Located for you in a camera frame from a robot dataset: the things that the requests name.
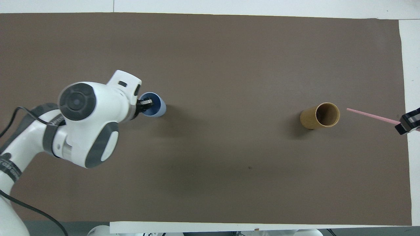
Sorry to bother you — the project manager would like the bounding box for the black cable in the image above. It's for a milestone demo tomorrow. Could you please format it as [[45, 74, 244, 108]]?
[[0, 106, 66, 139], [0, 189, 69, 236]]

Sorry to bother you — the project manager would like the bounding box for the pink chopstick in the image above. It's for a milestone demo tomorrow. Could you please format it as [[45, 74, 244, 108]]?
[[347, 108, 420, 132]]

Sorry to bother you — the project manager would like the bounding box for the blue cup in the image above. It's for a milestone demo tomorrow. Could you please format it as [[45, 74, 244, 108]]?
[[139, 92, 167, 118]]

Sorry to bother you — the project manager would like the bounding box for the brown cardboard cup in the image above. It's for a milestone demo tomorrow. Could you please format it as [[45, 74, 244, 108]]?
[[300, 102, 341, 130]]

